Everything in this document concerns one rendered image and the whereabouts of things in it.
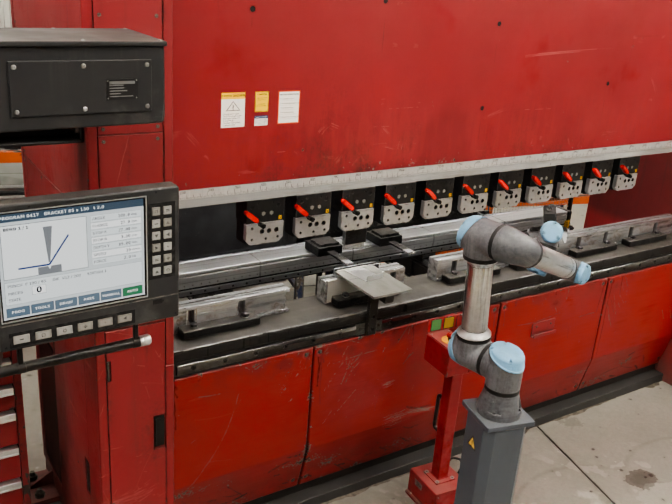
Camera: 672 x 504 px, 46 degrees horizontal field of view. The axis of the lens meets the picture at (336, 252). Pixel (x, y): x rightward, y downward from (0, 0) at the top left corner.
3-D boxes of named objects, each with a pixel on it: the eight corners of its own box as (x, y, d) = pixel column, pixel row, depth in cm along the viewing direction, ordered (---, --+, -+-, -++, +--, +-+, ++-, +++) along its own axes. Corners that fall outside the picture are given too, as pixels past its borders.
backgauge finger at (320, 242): (337, 270, 313) (338, 258, 312) (304, 248, 334) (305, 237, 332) (362, 265, 320) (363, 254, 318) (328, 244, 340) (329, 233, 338)
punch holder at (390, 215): (382, 225, 310) (386, 185, 304) (370, 219, 316) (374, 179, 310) (412, 221, 317) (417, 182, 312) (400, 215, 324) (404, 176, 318)
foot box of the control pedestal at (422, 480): (437, 527, 322) (441, 503, 318) (404, 491, 342) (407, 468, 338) (476, 514, 331) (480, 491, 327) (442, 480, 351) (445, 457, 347)
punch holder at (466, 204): (459, 214, 331) (464, 176, 325) (446, 208, 337) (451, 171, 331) (486, 210, 339) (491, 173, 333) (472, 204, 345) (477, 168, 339)
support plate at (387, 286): (373, 299, 288) (374, 297, 288) (335, 273, 308) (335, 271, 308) (412, 291, 298) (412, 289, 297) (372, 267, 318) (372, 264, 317)
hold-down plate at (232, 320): (183, 340, 272) (183, 332, 271) (177, 334, 277) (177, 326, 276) (260, 324, 288) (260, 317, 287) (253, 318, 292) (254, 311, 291)
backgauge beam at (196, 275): (151, 304, 296) (151, 279, 292) (138, 291, 307) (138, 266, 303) (569, 229, 417) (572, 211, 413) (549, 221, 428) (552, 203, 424)
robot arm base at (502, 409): (529, 420, 259) (534, 393, 256) (489, 425, 254) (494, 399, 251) (506, 396, 272) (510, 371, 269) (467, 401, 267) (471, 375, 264)
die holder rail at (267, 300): (163, 336, 274) (163, 312, 271) (157, 329, 279) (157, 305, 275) (288, 311, 300) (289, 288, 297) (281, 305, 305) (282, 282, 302)
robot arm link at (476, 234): (477, 382, 260) (492, 230, 238) (443, 364, 270) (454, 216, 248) (499, 369, 268) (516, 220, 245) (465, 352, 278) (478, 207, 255)
